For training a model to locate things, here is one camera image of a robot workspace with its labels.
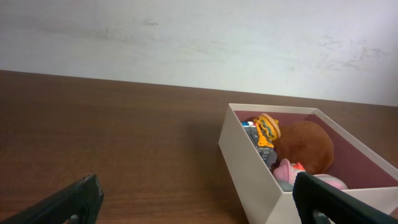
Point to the brown plush bear toy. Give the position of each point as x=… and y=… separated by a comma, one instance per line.
x=307, y=143

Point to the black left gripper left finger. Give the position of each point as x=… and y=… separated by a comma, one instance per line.
x=79, y=202

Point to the blue ball toy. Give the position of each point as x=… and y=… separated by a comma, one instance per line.
x=285, y=186

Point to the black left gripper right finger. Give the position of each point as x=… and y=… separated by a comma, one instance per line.
x=320, y=202

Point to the white cardboard box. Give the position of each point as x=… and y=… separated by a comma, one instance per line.
x=369, y=177

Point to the white pink duck toy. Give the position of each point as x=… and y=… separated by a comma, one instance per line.
x=288, y=172

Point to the grey orange toy car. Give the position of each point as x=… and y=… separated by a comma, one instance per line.
x=263, y=145

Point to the yellow round fan toy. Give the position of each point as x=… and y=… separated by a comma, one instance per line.
x=269, y=126

